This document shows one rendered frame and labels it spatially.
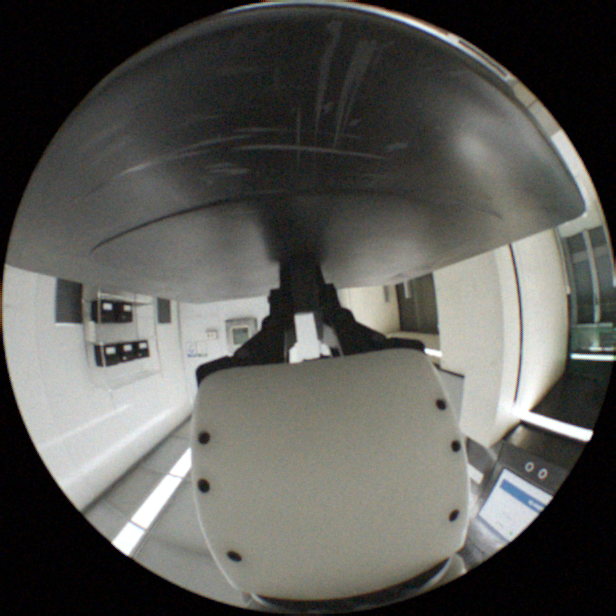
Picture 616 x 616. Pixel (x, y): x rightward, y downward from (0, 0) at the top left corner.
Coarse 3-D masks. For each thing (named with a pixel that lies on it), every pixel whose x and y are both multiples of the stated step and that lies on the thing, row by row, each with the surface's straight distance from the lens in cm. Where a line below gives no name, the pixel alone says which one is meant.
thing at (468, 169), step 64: (128, 64) 4; (192, 64) 4; (256, 64) 3; (320, 64) 3; (384, 64) 4; (448, 64) 4; (64, 128) 5; (128, 128) 4; (192, 128) 4; (256, 128) 4; (320, 128) 4; (384, 128) 4; (448, 128) 5; (512, 128) 6; (64, 192) 6; (128, 192) 6; (192, 192) 6; (256, 192) 6; (320, 192) 6; (384, 192) 7; (448, 192) 7; (512, 192) 9; (576, 192) 11; (64, 256) 11; (128, 256) 10; (192, 256) 10; (256, 256) 11; (320, 256) 12; (384, 256) 14; (448, 256) 17
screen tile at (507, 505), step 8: (496, 496) 64; (504, 496) 62; (488, 504) 67; (496, 504) 65; (504, 504) 63; (512, 504) 61; (496, 512) 66; (512, 512) 63; (496, 520) 68; (504, 520) 66; (512, 520) 64; (504, 528) 68
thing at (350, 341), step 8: (336, 312) 11; (344, 312) 11; (352, 312) 11; (336, 320) 11; (344, 320) 11; (352, 320) 11; (336, 328) 10; (344, 328) 10; (352, 328) 10; (336, 336) 10; (344, 336) 10; (352, 336) 10; (360, 336) 10; (344, 344) 10; (352, 344) 10; (360, 344) 10; (336, 352) 12; (344, 352) 10; (352, 352) 10; (360, 352) 10; (368, 352) 10
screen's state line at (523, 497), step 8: (504, 480) 60; (504, 488) 61; (512, 488) 59; (512, 496) 60; (520, 496) 59; (528, 496) 57; (528, 504) 59; (536, 504) 58; (544, 504) 57; (536, 512) 59
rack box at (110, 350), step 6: (96, 348) 285; (108, 348) 278; (114, 348) 285; (96, 354) 286; (108, 354) 277; (114, 354) 285; (96, 360) 288; (102, 360) 276; (108, 360) 275; (114, 360) 284; (102, 366) 280; (108, 366) 277
